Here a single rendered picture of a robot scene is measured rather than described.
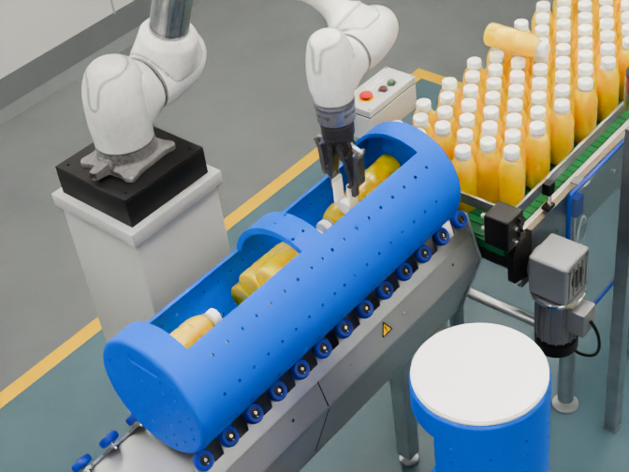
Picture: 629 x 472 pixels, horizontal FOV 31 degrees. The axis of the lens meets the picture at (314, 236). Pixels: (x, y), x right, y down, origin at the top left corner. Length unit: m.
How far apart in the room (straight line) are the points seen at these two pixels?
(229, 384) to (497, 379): 0.53
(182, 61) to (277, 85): 2.32
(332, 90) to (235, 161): 2.37
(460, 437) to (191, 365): 0.54
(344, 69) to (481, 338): 0.63
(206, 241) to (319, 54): 0.86
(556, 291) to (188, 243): 0.96
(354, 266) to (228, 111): 2.74
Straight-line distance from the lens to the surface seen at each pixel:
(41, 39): 5.52
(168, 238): 2.97
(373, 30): 2.52
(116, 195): 2.85
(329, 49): 2.39
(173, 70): 2.92
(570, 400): 3.62
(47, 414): 3.91
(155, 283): 3.00
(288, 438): 2.49
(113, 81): 2.81
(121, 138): 2.86
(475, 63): 3.16
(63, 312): 4.25
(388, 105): 3.03
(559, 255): 2.86
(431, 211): 2.59
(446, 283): 2.79
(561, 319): 2.96
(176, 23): 2.87
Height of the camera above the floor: 2.74
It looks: 39 degrees down
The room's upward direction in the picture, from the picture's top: 8 degrees counter-clockwise
